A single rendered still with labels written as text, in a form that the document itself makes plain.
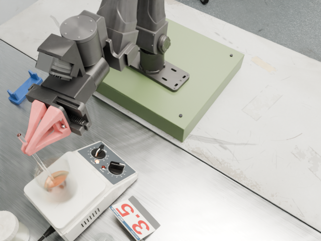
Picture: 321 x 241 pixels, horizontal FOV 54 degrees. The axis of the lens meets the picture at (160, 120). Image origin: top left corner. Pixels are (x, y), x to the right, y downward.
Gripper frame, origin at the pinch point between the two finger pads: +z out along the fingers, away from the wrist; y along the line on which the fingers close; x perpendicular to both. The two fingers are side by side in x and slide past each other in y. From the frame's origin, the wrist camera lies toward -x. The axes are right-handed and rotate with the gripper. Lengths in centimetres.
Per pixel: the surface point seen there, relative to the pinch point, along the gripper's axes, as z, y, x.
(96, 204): -0.8, 7.6, 18.4
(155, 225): -3.4, 18.9, 24.7
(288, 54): -66, 33, 27
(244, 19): -195, -1, 121
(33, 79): -24.9, -29.2, 24.5
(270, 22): -200, 18, 121
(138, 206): -5.5, 14.0, 24.7
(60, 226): 6.1, 4.7, 15.9
